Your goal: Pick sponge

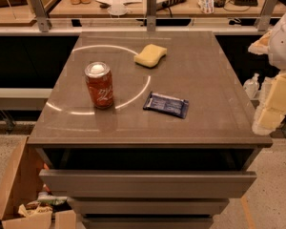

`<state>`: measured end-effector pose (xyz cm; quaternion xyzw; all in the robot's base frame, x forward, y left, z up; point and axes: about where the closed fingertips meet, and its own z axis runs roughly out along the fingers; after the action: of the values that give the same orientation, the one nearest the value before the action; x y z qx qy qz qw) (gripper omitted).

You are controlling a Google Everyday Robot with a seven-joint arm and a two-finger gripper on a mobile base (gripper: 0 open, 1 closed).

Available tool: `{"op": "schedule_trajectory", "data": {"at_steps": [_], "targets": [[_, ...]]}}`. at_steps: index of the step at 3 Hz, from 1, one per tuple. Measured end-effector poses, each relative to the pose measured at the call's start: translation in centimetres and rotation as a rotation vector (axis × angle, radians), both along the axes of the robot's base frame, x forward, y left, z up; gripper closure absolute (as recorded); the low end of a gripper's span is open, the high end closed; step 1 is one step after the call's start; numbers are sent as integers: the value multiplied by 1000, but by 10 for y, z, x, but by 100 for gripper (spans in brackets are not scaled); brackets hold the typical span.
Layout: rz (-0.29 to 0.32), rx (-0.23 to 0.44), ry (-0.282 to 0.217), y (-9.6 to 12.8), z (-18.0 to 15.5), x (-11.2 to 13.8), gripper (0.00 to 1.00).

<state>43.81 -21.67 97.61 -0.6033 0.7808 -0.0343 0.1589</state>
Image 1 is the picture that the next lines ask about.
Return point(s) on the yellow sponge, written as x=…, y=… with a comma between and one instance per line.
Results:
x=150, y=56

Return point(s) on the white cup on saucer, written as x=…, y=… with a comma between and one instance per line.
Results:
x=117, y=8

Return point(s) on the right metal bracket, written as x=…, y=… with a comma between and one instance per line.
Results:
x=263, y=21

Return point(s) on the metal bracket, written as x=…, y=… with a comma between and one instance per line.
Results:
x=151, y=15
x=42, y=18
x=263, y=21

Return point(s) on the patterned mug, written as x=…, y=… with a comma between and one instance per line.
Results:
x=206, y=6

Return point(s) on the grey drawer cabinet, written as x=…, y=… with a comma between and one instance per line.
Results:
x=124, y=167

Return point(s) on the wooden desk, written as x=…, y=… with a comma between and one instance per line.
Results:
x=190, y=8

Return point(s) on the blue snack packet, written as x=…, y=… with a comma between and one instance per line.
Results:
x=167, y=105

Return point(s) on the clear plastic bottle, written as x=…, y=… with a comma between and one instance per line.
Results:
x=251, y=86

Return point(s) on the cardboard box with trash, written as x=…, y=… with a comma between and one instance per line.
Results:
x=20, y=185

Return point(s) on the grey power strip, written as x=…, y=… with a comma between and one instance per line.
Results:
x=163, y=4

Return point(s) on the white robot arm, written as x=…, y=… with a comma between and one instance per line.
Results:
x=276, y=54

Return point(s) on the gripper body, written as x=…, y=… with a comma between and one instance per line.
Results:
x=285, y=43

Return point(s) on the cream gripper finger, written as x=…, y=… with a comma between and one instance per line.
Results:
x=260, y=46
x=266, y=121

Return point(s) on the middle metal bracket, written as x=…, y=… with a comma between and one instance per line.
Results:
x=151, y=15

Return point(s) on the red soda can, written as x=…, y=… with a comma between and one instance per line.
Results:
x=98, y=78

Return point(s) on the left metal bracket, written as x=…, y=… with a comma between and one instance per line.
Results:
x=42, y=18

